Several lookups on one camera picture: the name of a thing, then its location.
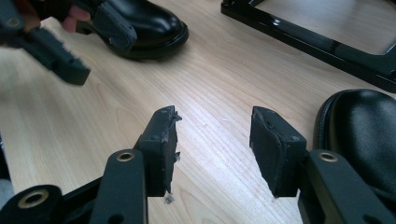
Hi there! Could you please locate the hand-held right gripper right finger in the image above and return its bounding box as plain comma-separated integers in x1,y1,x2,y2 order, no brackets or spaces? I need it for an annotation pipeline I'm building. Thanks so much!
249,105,308,199

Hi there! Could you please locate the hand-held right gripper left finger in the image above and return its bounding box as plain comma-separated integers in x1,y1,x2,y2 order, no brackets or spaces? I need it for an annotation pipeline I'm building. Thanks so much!
134,105,183,199

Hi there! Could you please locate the red and black shoe rack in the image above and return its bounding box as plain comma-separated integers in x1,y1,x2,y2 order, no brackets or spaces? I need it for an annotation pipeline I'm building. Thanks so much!
219,0,396,93

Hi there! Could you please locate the black leather shoe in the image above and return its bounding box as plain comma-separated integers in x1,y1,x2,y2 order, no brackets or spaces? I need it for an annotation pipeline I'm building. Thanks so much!
312,88,396,216
76,0,190,61

